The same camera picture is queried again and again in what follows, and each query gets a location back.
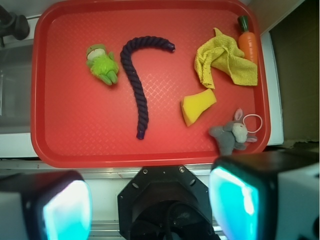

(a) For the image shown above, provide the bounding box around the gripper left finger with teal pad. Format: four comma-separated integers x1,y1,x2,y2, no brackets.
0,170,93,240

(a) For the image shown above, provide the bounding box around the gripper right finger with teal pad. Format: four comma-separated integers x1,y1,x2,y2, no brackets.
208,149,320,240

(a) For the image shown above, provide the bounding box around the green plush frog toy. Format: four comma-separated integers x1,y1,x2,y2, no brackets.
86,44,119,86

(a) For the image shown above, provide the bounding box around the grey plush bunny toy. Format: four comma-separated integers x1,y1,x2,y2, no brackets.
208,108,258,156

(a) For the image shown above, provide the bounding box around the red plastic tray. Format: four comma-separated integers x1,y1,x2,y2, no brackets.
31,0,271,168

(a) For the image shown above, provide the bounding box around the yellow sponge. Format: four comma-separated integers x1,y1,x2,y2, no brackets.
180,88,217,127

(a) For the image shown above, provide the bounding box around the grey plastic sink basin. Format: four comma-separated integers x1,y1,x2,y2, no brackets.
0,40,33,134

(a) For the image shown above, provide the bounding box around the yellow microfibre cloth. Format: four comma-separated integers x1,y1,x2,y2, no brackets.
194,27,258,89

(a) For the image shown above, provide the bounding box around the brown cardboard panel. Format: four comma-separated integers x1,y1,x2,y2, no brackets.
270,0,320,148

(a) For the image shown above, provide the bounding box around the orange toy carrot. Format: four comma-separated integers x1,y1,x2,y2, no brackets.
237,15,258,65

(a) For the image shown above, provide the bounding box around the grey sink faucet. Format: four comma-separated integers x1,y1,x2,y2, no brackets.
0,5,30,48

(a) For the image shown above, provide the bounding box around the white hair tie loop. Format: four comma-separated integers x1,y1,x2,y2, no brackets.
242,113,264,133

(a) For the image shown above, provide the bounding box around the dark blue twisted rope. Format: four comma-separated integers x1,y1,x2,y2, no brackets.
119,35,176,140

